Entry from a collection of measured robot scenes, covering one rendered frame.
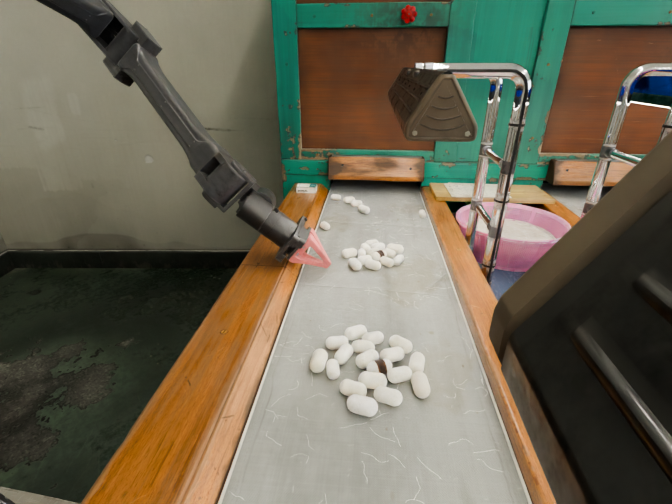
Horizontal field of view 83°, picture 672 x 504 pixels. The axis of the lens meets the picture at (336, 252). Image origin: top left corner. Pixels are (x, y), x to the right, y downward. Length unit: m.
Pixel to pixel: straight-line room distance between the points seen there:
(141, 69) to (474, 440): 0.84
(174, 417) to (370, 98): 1.02
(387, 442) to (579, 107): 1.14
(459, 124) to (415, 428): 0.35
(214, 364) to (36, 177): 2.25
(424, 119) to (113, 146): 2.08
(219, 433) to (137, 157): 2.01
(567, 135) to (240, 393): 1.18
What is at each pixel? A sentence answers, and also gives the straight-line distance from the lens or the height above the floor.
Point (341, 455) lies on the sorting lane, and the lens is 0.47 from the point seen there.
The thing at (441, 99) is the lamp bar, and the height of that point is 1.08.
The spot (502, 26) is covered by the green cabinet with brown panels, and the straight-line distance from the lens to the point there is 1.29.
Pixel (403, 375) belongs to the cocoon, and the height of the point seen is 0.76.
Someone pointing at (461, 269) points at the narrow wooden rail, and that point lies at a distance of 0.77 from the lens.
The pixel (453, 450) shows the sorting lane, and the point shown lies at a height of 0.74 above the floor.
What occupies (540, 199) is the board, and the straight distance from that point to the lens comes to 1.23.
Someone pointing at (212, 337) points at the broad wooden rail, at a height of 0.76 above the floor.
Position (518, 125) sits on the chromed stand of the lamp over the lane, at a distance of 0.71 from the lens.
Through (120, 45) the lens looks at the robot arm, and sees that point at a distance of 0.97.
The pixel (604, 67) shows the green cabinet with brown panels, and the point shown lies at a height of 1.11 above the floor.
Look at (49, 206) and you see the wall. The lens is 2.73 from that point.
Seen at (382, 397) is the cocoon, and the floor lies 0.75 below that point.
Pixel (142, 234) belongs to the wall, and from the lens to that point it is 2.51.
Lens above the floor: 1.12
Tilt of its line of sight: 26 degrees down
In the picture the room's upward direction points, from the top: straight up
